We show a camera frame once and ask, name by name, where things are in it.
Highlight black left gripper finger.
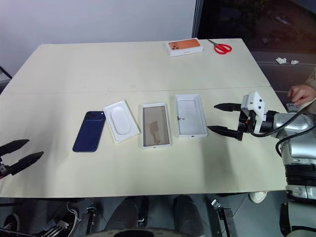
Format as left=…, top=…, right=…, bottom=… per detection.
left=0, top=139, right=30, bottom=157
left=9, top=151, right=44, bottom=175

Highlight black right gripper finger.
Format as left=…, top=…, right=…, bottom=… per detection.
left=207, top=125, right=244, bottom=142
left=214, top=102, right=241, bottom=112

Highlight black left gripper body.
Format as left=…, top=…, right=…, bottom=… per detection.
left=0, top=155, right=13, bottom=180

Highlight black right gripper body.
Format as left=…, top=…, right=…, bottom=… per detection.
left=237, top=107, right=258, bottom=135

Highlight white box lid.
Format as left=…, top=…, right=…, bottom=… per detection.
left=175, top=94, right=209, bottom=139

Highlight dark blue smartphone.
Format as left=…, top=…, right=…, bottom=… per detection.
left=72, top=111, right=107, bottom=153

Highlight white cardboard insert tray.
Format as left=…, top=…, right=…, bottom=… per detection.
left=102, top=99, right=140, bottom=144

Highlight white box with brown card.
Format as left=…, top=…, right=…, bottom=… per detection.
left=141, top=102, right=172, bottom=150

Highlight orange phone box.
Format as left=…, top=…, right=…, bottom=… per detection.
left=168, top=39, right=204, bottom=58

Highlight bare person hand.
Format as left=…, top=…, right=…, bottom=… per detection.
left=287, top=84, right=316, bottom=105

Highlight small grey plastic part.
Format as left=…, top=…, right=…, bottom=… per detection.
left=285, top=102, right=300, bottom=112

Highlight white shoe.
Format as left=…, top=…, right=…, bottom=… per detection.
left=248, top=190, right=268, bottom=204

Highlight black metal table leg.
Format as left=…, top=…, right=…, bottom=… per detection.
left=80, top=204, right=97, bottom=237
left=210, top=197, right=239, bottom=237

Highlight dark rounded shape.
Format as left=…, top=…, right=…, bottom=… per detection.
left=172, top=195, right=206, bottom=237

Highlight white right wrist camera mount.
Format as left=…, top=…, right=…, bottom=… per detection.
left=241, top=91, right=268, bottom=135

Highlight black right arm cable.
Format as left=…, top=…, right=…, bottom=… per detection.
left=248, top=105, right=316, bottom=137

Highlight red handled scissors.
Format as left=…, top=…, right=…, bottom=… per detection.
left=206, top=39, right=233, bottom=55

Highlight thin white cable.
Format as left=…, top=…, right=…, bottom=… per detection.
left=66, top=201, right=82, bottom=222

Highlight grey window frame post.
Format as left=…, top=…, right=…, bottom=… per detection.
left=192, top=0, right=204, bottom=40

